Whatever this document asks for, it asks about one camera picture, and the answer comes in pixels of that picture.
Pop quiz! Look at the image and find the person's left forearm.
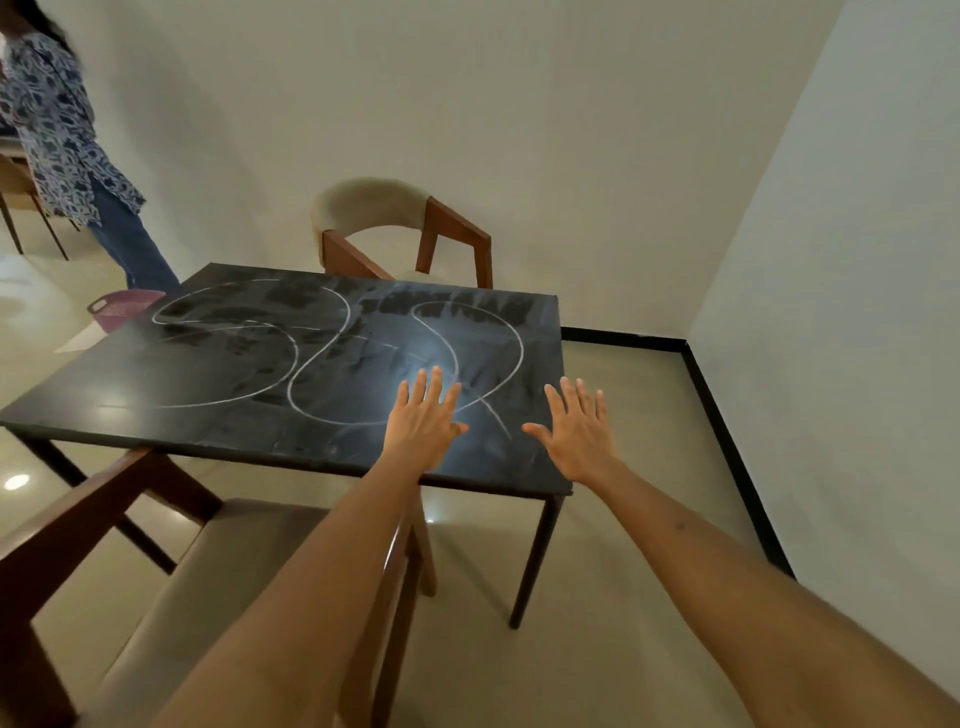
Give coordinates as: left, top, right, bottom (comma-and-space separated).
153, 449, 436, 728

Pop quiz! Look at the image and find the person's right forearm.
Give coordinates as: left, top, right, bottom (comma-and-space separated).
588, 457, 960, 728

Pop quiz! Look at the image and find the beige cushioned wooden chair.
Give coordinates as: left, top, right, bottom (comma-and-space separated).
0, 446, 439, 728
311, 177, 495, 290

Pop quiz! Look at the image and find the person's left hand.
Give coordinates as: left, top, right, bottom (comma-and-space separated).
380, 365, 470, 475

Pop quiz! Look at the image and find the black marble table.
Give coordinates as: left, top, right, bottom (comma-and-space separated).
0, 262, 575, 631

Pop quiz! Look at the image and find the purple plastic basket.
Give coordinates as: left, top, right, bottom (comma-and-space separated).
86, 288, 168, 334

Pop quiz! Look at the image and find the person's right hand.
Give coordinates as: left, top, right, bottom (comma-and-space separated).
521, 376, 624, 489

